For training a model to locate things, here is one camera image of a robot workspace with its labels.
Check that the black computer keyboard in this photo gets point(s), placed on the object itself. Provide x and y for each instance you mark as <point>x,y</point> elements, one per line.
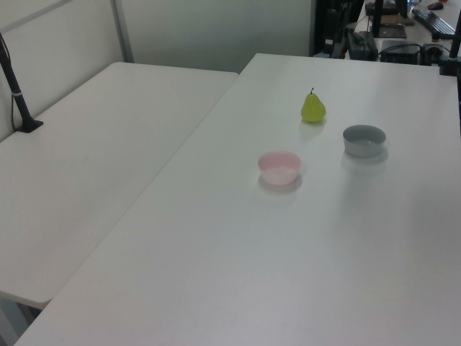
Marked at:
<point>434,19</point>

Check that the black camera pole with base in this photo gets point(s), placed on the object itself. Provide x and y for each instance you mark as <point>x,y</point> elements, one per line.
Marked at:
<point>18,97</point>

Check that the black clamped pole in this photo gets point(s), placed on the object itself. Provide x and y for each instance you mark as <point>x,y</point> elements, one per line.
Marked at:
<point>452,59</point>

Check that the white adjoining table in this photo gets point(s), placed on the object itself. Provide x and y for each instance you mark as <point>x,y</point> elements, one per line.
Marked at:
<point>90,162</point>

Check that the pink plastic bowl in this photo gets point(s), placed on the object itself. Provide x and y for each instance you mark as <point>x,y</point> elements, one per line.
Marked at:
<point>278,173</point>

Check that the black computer mouse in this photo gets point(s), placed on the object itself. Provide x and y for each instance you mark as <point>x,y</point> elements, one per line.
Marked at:
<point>435,5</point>

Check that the grey plastic bowl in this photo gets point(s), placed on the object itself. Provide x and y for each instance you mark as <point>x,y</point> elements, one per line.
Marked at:
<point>362,147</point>

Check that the grey metal partition post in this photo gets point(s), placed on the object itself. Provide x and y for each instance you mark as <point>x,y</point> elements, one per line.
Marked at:
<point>122,32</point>

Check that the green pear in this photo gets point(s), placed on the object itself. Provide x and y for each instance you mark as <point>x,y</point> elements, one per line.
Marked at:
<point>313,110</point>

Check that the black power supply box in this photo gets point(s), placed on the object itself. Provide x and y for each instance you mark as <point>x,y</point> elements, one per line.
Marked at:
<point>362,45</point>

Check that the black electronics box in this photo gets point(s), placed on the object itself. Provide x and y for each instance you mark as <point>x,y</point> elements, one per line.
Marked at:
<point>399,53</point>

